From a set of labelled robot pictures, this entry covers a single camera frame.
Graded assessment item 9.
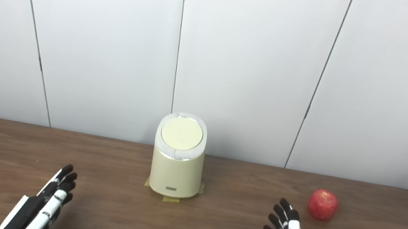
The red apple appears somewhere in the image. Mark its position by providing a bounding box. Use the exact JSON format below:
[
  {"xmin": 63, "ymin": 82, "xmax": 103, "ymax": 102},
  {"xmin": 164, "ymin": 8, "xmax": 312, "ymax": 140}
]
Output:
[{"xmin": 306, "ymin": 187, "xmax": 341, "ymax": 224}]

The cream round bin lid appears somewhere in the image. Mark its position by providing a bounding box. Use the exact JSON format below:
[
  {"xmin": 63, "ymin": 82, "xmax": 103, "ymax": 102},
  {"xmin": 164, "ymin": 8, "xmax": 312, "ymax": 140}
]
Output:
[{"xmin": 159, "ymin": 113, "xmax": 206, "ymax": 152}]

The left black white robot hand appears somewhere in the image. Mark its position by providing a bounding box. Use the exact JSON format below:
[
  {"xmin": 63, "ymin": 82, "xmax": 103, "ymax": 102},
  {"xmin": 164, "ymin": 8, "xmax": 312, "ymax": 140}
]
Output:
[{"xmin": 0, "ymin": 154, "xmax": 80, "ymax": 229}]

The cream-colored bin body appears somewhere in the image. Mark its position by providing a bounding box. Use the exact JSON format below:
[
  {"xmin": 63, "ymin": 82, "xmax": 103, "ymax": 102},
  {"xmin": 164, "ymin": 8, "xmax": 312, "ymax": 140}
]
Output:
[{"xmin": 146, "ymin": 108, "xmax": 213, "ymax": 202}]

